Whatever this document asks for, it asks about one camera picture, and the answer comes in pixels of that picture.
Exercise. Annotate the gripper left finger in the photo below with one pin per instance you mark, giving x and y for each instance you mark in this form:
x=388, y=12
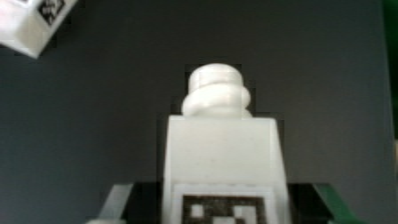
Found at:
x=132, y=205

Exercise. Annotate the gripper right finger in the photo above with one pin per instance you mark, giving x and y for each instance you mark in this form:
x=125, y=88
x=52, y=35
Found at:
x=319, y=207

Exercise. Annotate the white leg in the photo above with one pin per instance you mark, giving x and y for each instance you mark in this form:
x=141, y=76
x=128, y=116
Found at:
x=31, y=18
x=224, y=177

